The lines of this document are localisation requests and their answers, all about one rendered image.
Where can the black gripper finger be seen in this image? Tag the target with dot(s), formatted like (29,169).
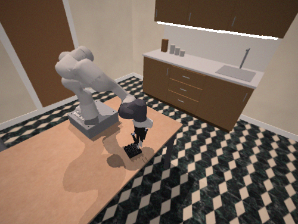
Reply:
(136,139)
(142,136)

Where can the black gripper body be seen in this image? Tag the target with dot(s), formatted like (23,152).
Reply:
(138,129)

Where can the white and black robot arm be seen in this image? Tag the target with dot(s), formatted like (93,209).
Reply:
(80,62)

